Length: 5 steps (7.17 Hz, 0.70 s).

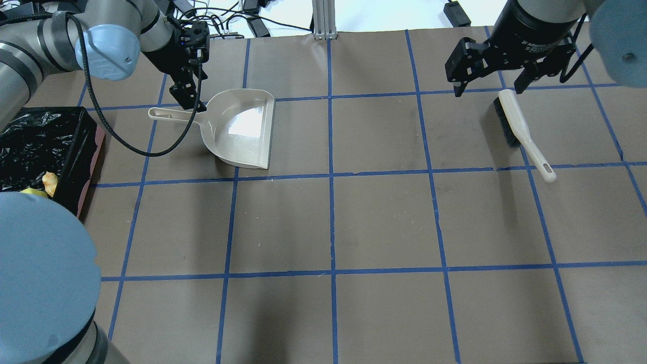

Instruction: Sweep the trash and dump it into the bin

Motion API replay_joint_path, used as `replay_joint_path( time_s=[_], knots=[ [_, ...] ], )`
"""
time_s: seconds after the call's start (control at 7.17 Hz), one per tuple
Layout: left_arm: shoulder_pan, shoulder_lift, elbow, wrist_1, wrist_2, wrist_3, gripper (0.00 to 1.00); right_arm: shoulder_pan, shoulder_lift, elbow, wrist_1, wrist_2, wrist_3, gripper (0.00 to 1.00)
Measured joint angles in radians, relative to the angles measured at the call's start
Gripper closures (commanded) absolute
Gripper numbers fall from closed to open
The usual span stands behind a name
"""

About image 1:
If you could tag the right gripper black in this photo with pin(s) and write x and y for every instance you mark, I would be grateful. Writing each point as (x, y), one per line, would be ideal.
(535, 31)

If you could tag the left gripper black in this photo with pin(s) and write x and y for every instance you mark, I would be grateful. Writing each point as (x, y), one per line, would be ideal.
(165, 57)

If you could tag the beige plastic dustpan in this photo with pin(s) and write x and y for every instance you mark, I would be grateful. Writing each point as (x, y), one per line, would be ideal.
(237, 127)

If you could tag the white hand brush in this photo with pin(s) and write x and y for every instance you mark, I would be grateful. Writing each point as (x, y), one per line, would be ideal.
(517, 133)

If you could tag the toy croissant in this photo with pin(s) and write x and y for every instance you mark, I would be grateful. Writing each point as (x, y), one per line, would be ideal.
(50, 182)

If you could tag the yellow sponge piece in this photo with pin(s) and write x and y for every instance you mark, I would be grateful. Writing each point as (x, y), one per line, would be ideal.
(36, 192)

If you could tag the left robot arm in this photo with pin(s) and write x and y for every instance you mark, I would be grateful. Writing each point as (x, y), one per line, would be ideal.
(50, 283)

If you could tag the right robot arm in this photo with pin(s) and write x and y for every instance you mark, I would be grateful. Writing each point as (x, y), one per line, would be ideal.
(616, 30)

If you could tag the bin with black bag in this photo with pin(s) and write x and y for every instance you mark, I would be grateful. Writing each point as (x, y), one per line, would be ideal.
(64, 140)

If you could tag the aluminium frame post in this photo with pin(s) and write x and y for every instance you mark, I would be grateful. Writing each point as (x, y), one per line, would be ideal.
(324, 25)

